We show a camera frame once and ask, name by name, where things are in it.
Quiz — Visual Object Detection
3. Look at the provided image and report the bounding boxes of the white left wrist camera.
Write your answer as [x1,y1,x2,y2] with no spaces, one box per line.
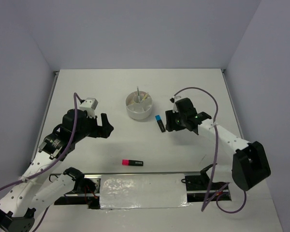
[79,98,98,118]

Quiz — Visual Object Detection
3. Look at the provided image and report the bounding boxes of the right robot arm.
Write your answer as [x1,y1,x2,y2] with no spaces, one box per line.
[165,97,271,191]

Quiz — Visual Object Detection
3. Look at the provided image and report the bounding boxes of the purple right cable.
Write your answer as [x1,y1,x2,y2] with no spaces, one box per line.
[174,87,247,214]

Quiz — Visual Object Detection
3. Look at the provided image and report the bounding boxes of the white round compartment organizer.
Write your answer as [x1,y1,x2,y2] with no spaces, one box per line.
[125,91,153,120]

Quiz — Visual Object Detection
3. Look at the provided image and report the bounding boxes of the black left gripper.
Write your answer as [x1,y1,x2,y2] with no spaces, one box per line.
[73,112,114,142]

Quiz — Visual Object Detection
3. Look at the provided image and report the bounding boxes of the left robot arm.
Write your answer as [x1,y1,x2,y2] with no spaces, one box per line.
[0,109,114,232]

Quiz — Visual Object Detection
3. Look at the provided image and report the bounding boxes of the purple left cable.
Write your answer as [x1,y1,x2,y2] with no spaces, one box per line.
[0,92,85,232]

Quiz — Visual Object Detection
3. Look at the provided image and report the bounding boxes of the yellow clear pen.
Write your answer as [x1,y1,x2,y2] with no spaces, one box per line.
[141,92,149,102]

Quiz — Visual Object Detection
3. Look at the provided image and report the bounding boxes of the blue capped black highlighter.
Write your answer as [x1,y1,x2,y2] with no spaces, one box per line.
[155,115,166,132]

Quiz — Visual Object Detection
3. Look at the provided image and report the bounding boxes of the silver foil taped panel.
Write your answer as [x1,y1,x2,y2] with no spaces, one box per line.
[100,174,189,209]

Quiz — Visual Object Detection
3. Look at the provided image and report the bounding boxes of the pink capped black highlighter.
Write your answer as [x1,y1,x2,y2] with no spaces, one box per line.
[122,159,144,166]

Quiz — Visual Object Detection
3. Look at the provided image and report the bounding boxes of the purple cable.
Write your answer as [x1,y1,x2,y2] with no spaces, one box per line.
[174,87,247,214]
[0,92,85,232]

